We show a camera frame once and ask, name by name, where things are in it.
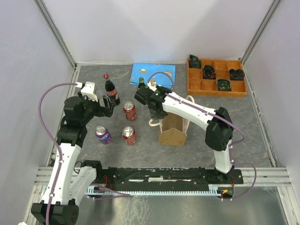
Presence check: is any dark rolled item top-left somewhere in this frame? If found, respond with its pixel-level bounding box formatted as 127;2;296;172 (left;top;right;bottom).
189;54;202;69

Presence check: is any purple soda can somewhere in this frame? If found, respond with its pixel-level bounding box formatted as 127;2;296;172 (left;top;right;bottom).
95;126;112;144

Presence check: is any blue patterned cloth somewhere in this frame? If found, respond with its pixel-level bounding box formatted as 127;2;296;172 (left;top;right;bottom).
129;63;176;88

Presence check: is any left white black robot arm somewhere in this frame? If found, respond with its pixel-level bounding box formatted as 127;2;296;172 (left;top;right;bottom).
31;96;115;225

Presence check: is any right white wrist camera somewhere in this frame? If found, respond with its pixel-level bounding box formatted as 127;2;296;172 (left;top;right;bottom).
147;80;157;91

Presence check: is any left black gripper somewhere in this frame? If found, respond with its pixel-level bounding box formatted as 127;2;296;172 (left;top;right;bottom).
78;91;115;125

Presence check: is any dark rolled item right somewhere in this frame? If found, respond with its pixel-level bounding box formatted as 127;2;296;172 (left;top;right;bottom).
229;68;245;81

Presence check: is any cola bottle red cap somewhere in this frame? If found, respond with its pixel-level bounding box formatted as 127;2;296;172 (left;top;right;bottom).
103;74;120;105

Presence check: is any aluminium frame rail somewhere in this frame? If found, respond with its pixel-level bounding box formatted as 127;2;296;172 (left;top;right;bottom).
34;0;77;68

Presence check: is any brown canvas tote bag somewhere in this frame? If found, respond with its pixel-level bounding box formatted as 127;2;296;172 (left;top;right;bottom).
148;95;195;147

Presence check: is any green glass bottle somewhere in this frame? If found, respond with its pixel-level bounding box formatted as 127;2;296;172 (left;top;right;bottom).
137;77;146;90

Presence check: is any dark rolled item centre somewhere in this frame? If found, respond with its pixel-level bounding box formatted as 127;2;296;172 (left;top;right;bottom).
202;65;216;80

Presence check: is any red cola can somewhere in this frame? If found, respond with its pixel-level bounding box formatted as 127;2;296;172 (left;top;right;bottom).
122;126;136;145
123;101;136;120

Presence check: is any light blue cable duct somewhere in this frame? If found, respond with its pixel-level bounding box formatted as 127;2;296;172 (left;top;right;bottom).
85;185;234;197

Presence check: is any orange wooden compartment tray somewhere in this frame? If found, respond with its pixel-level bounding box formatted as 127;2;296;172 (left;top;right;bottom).
186;59;248;98

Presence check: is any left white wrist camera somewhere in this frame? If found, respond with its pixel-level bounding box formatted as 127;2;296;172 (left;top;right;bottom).
80;82;98;102

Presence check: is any dark rolled item bottom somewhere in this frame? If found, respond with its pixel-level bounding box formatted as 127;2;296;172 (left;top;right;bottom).
217;79;232;91

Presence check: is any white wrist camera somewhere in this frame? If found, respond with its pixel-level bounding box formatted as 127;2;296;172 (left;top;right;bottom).
80;82;98;102
147;80;157;91

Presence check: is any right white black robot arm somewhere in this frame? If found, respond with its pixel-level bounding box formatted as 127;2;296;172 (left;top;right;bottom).
135;86;234;183

